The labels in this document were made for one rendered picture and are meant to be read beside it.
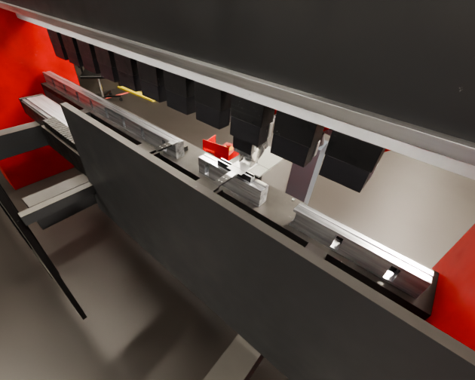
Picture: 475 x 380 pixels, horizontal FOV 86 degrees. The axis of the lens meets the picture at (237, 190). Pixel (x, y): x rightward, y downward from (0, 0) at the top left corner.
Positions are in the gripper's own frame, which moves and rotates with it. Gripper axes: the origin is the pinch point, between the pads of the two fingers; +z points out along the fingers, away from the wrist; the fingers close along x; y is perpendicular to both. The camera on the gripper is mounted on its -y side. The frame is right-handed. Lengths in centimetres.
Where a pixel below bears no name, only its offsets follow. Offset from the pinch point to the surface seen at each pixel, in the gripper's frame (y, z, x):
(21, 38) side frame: 22, -7, -214
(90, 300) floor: -9, 125, -60
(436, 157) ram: 30, -21, 63
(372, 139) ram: 30, -20, 48
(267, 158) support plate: -8.9, -6.7, 4.6
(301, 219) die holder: 2.5, 10.4, 35.9
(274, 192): -12.9, 6.4, 15.0
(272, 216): -1.5, 16.1, 23.4
